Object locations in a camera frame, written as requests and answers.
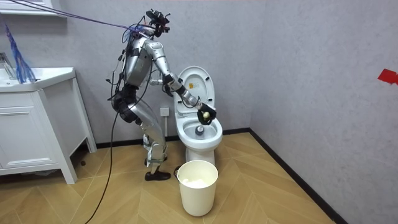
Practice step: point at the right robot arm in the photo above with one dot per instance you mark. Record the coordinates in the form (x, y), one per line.
(161, 62)

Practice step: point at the robot legs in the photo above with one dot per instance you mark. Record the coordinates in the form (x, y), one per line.
(152, 124)

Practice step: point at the cream waste bin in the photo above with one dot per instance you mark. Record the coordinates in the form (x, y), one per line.
(197, 199)

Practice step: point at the small yellow ball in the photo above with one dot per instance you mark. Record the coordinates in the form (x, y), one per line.
(206, 115)

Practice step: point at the small grey round object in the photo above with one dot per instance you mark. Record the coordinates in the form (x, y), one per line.
(199, 130)

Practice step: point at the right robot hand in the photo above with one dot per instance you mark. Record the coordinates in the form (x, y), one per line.
(212, 112)

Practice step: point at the white wall cabinet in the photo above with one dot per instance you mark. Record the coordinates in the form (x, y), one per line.
(28, 7)

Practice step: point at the white wall socket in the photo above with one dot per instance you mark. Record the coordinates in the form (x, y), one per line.
(164, 111)

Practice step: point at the white wall pipe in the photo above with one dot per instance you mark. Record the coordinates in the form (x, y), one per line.
(165, 126)

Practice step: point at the red tape piece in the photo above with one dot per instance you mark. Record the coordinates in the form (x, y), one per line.
(388, 76)

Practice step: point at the robot body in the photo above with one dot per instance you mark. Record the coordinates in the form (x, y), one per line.
(136, 63)

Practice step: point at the white toilet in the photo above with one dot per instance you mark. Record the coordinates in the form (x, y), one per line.
(199, 146)

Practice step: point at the chrome faucet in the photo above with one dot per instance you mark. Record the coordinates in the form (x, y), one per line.
(7, 67)

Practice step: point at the white vanity cabinet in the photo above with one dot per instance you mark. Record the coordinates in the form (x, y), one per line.
(28, 130)

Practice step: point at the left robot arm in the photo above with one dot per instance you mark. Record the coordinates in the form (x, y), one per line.
(154, 82)

